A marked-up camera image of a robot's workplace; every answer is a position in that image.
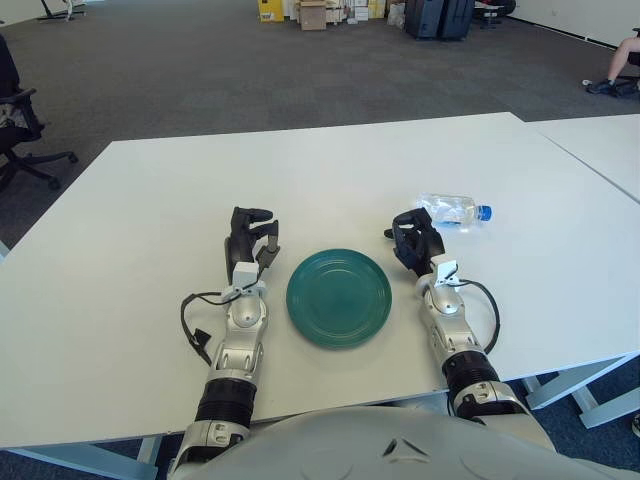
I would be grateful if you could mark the seated person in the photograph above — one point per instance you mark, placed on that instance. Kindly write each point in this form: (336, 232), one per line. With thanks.
(622, 55)

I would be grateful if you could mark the brown cardboard box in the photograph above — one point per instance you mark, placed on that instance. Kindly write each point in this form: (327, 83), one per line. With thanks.
(311, 17)

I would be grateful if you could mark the white plastic bag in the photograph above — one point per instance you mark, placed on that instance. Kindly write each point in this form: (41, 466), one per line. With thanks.
(395, 15)

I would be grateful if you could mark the clear plastic water bottle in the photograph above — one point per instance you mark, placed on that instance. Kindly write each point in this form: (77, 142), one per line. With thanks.
(450, 206)

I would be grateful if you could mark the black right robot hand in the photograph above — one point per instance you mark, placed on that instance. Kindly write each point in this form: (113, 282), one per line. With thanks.
(415, 245)

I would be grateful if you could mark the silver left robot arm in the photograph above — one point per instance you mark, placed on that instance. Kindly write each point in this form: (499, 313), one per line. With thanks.
(245, 315)

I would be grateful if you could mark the grey robot torso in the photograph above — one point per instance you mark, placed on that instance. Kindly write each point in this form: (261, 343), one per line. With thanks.
(350, 450)

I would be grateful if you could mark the distant desk frame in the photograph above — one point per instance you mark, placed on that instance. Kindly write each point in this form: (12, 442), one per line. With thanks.
(50, 12)

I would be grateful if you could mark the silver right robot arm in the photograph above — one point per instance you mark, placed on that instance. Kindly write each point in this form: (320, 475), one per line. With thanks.
(450, 320)

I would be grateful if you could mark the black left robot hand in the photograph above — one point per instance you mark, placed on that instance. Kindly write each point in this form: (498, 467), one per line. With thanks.
(242, 240)

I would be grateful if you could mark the black distant office chair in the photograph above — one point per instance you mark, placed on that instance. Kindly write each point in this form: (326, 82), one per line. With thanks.
(492, 12)

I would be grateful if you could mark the black cabinet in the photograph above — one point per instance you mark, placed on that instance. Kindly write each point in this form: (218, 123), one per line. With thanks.
(422, 17)

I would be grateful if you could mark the yellow cardboard box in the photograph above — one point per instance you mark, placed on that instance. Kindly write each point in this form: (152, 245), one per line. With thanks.
(270, 10)

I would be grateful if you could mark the stack of white boxes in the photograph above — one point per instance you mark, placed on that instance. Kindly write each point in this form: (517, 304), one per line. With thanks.
(355, 10)

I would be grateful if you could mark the green round plate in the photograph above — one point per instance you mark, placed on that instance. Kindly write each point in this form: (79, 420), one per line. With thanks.
(340, 300)

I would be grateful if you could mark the black suitcase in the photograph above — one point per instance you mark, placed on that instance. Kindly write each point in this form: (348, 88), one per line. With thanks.
(456, 17)

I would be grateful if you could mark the black empty office chair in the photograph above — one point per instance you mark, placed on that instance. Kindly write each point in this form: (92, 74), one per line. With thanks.
(7, 70)

